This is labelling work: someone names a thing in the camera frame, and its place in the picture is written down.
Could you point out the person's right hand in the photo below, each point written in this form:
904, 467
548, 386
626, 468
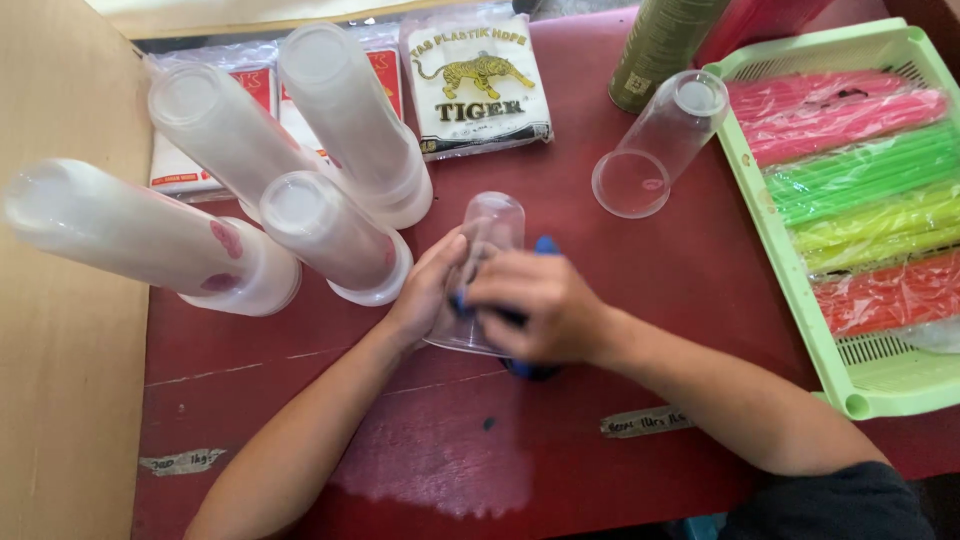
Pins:
544, 304

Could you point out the person's left hand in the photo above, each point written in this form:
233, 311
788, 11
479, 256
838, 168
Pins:
424, 289

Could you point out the person's left fingers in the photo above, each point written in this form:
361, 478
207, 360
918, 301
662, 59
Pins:
448, 259

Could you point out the person's right fingers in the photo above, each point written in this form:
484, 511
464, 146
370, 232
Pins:
499, 311

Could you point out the clear plastic cup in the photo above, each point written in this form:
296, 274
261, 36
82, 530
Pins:
660, 142
486, 277

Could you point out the wrapped stack of plastic cups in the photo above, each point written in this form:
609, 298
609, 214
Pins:
229, 135
360, 120
150, 234
334, 236

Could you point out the plastic bag pack, tiger print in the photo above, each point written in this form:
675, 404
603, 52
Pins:
476, 86

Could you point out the paper label strip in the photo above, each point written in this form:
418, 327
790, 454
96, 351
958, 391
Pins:
645, 422
180, 460

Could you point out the plastic bag pack, red label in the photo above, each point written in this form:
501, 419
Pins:
184, 169
386, 75

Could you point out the olive green spray can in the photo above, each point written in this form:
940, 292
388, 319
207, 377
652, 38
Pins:
660, 49

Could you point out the light green plastic tray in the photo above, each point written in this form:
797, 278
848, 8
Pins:
862, 367

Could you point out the brown cardboard panel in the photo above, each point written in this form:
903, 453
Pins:
71, 300

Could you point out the person's dark sleeve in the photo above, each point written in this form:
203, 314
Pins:
832, 506

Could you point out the pack of yellow straws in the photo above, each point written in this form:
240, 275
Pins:
877, 229

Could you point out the pack of pink straws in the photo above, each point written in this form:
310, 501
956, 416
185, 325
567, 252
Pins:
832, 112

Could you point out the pack of green straws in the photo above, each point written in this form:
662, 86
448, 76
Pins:
862, 172

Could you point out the pack of red straws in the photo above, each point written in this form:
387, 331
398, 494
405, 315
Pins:
889, 296

